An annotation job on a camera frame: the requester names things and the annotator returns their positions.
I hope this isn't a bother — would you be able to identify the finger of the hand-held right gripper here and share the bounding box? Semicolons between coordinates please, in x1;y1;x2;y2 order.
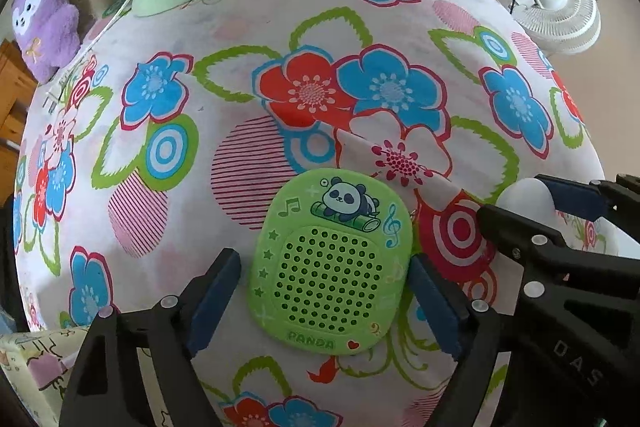
535;173;640;238
476;203;640;308

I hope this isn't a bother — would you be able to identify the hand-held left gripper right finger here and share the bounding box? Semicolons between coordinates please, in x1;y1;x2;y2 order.
407;253;518;427

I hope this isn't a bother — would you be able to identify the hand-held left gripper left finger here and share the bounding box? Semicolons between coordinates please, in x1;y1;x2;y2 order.
59;248;243;427

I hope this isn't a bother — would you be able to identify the white round case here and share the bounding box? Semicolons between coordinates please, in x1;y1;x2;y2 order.
499;177;556;220

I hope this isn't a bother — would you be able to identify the green panda speaker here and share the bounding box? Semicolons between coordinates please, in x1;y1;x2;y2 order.
247;168;416;354

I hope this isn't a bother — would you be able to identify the yellow cartoon storage box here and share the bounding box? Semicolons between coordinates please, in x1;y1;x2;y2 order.
0;327;176;427

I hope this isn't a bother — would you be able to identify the white standing fan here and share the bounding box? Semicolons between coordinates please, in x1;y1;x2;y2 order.
505;0;602;55

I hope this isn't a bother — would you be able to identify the wooden chair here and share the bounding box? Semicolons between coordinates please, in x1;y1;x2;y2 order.
0;39;38;208

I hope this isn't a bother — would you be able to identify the purple plush toy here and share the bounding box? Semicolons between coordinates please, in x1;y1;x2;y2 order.
11;0;83;84

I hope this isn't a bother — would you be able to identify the white fan cable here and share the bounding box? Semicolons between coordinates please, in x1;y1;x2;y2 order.
42;0;163;115

